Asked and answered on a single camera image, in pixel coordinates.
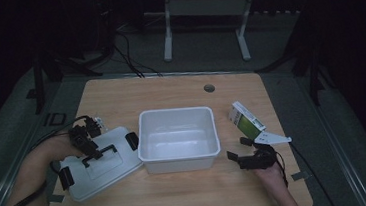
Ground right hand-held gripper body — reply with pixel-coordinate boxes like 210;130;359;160
237;128;295;172

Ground black floor cables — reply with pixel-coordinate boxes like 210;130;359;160
111;28;164;82

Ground right hand-held gripper cable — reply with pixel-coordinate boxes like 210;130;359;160
288;137;338;206

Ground person's right hand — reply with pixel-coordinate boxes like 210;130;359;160
253;163;288;196

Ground grey tape piece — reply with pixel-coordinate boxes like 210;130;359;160
290;170;312;182
48;193;65;205

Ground white plastic storage box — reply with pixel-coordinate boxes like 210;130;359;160
134;104;224;176

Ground white lid with black handle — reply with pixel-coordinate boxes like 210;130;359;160
54;124;147;204

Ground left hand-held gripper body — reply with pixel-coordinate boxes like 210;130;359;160
67;114;109;157

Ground white metal desk frame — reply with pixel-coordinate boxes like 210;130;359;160
158;0;263;68

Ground black tripod stand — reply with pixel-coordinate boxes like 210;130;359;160
250;9;337;112
22;44;106;117

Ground green and white carton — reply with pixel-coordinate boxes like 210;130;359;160
226;98;268;143

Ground person's left hand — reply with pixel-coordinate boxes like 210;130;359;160
37;133;85;168

